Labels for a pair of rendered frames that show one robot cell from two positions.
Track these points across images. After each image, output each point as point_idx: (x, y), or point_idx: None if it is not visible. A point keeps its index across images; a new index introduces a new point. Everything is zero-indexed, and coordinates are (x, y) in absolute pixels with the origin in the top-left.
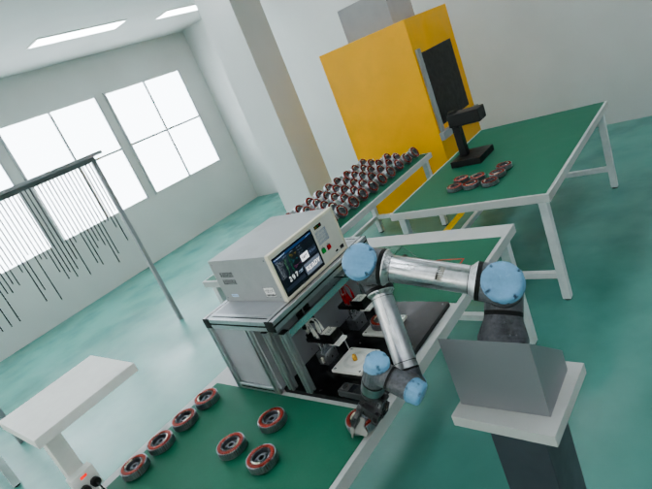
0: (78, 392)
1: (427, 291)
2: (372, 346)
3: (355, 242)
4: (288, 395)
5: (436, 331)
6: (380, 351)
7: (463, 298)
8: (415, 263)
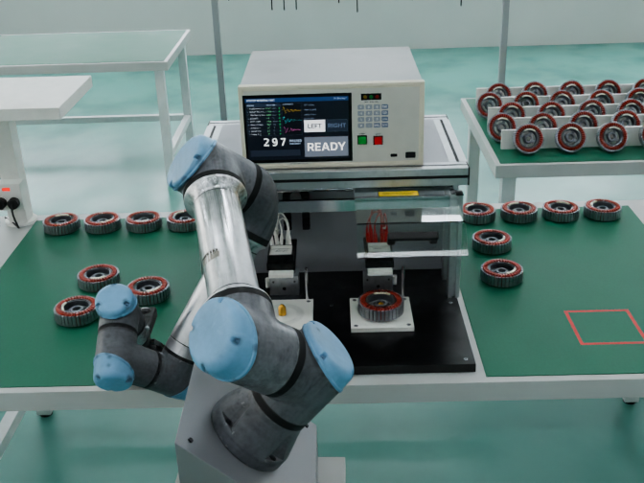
0: (8, 99)
1: (512, 331)
2: (323, 320)
3: (444, 166)
4: None
5: (393, 378)
6: (127, 294)
7: (504, 380)
8: (212, 219)
